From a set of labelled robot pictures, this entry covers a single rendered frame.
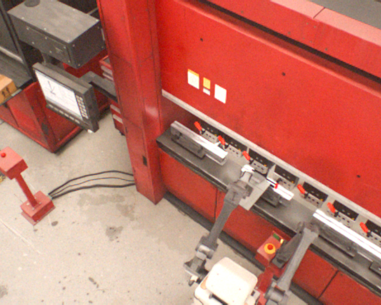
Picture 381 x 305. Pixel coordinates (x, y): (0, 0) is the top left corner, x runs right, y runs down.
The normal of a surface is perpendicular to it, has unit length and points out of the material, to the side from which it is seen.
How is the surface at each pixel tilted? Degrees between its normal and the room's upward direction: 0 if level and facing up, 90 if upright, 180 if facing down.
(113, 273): 0
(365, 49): 90
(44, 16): 0
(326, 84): 90
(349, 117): 90
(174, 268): 0
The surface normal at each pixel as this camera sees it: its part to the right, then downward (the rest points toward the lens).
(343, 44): -0.64, 0.61
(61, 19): -0.01, -0.62
